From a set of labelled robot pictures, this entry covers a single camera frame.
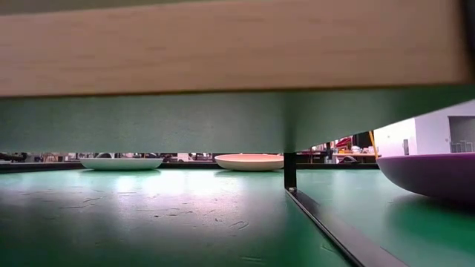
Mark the cluttered background workbench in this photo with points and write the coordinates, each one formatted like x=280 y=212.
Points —
x=349 y=155

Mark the pale mint white plate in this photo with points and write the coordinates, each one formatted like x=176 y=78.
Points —
x=120 y=164

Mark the green table mat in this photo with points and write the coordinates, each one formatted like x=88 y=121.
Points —
x=148 y=222

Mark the yellow slanted pole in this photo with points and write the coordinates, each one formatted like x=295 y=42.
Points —
x=373 y=144

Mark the black table frame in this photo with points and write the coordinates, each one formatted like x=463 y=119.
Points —
x=44 y=167

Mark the purple plate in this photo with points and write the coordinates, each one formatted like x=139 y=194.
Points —
x=434 y=174

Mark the salmon pink plate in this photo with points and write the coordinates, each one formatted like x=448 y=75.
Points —
x=248 y=163

